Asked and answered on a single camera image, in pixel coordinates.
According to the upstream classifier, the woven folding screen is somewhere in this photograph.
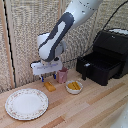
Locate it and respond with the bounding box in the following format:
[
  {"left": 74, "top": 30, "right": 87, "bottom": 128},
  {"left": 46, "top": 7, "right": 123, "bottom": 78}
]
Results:
[{"left": 0, "top": 0, "right": 128, "bottom": 94}]

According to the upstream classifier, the orange food block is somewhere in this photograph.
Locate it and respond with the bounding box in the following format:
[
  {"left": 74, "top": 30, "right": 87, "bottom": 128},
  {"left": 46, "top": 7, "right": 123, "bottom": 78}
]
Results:
[{"left": 43, "top": 81, "right": 57, "bottom": 93}]

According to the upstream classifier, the pink cup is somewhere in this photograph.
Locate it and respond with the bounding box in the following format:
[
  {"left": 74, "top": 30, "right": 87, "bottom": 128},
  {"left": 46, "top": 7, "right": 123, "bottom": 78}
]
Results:
[{"left": 57, "top": 65, "right": 70, "bottom": 85}]

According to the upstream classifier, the black air fryer housing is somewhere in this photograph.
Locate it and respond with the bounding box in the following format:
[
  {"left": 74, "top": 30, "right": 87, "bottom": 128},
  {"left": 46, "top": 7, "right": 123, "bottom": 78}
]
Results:
[{"left": 91, "top": 28, "right": 128, "bottom": 80}]

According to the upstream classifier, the floral rimmed white plate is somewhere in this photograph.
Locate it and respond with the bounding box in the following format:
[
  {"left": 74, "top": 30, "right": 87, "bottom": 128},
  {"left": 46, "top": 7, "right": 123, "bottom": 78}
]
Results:
[{"left": 4, "top": 87, "right": 50, "bottom": 121}]

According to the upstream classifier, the small white bowl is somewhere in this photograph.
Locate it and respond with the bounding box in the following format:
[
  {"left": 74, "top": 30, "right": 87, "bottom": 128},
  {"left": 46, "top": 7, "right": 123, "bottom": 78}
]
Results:
[{"left": 64, "top": 80, "right": 84, "bottom": 95}]

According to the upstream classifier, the black air fryer drawer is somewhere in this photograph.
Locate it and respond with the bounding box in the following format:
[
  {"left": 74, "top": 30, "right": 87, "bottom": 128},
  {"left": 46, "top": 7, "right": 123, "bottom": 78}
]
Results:
[{"left": 75, "top": 53, "right": 123, "bottom": 87}]

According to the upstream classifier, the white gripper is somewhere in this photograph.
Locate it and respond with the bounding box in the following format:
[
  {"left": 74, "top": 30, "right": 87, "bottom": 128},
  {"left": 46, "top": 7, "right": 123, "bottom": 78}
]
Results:
[{"left": 30, "top": 59, "right": 64, "bottom": 83}]

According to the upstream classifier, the thin black cable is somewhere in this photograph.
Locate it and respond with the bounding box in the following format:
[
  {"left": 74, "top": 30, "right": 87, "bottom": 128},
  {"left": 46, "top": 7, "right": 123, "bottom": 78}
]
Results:
[{"left": 64, "top": 1, "right": 128, "bottom": 65}]

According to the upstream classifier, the yellow fry piece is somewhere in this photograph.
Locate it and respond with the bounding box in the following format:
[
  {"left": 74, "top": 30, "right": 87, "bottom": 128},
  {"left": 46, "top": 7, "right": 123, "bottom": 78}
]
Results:
[
  {"left": 75, "top": 81, "right": 82, "bottom": 90},
  {"left": 71, "top": 81, "right": 80, "bottom": 91},
  {"left": 67, "top": 82, "right": 76, "bottom": 91}
]

